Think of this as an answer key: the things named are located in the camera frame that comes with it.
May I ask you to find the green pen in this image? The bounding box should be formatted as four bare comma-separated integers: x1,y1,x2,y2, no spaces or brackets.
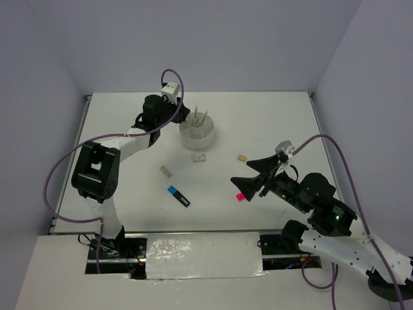
192,105,198,127

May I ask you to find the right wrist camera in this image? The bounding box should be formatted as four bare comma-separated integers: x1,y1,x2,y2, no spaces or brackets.
275,140,295,163

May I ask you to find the silver foil covered plate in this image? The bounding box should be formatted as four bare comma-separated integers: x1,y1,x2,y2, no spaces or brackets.
145,232,265,280

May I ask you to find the blue capped black highlighter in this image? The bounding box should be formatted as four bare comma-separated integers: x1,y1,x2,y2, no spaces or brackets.
168,186,190,207

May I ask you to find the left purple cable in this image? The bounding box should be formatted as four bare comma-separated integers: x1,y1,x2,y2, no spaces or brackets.
43,68,185,275

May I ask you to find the blue ballpoint pen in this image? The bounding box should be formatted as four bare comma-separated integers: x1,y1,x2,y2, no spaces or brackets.
200,111,208,127

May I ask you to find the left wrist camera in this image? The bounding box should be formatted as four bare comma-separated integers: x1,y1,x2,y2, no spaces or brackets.
161,82,181,105

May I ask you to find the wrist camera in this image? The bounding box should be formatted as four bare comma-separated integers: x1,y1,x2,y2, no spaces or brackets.
161,82,181,105
275,140,295,163

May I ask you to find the beige eraser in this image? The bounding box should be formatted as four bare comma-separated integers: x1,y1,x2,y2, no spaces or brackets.
160,166,172,178

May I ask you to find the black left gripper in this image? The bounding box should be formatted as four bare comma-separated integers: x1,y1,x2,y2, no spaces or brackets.
156,96,190,128

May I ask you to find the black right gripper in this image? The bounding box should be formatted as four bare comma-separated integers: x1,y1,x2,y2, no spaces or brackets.
228,153,309,212

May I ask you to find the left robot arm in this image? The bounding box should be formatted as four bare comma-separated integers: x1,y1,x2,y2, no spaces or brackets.
71,93,190,258

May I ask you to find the pink capped black highlighter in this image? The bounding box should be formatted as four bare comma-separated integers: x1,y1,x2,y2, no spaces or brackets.
236,193,246,202

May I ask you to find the white round divided organizer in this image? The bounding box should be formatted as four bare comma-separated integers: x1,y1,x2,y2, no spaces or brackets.
179,112,214,150

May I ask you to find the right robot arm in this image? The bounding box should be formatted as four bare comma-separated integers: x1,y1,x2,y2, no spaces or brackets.
230,152,412,302

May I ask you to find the white boxed eraser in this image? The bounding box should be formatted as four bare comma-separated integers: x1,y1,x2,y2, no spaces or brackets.
192,153,207,163

